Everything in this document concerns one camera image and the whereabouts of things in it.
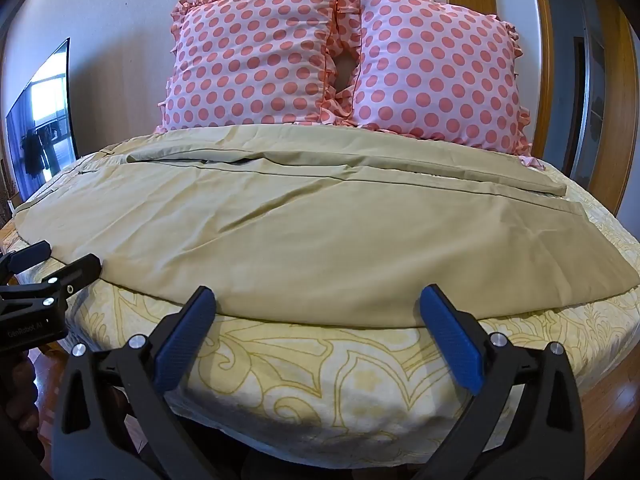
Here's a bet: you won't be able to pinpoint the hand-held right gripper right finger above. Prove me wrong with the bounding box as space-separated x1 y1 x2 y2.
419 284 586 480

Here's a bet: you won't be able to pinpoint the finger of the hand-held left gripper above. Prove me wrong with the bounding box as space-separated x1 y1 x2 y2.
0 253 103 321
0 241 54 281

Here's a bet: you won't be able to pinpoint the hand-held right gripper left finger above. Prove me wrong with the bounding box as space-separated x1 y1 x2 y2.
52 286 217 480

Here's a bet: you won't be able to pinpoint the khaki pants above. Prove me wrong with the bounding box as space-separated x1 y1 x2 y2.
14 125 640 326

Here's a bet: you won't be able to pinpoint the person's left hand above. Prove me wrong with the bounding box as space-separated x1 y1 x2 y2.
4 352 40 433

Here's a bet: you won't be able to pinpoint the yellow patterned bed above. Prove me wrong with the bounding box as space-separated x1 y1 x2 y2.
0 125 640 453

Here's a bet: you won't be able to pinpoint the black television screen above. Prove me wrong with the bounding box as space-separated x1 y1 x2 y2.
5 37 80 202

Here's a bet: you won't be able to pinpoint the pink polka dot pillow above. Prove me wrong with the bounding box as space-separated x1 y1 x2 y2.
154 0 362 135
320 0 547 170

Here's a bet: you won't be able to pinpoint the wooden door frame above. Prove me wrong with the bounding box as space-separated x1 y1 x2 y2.
442 0 640 216

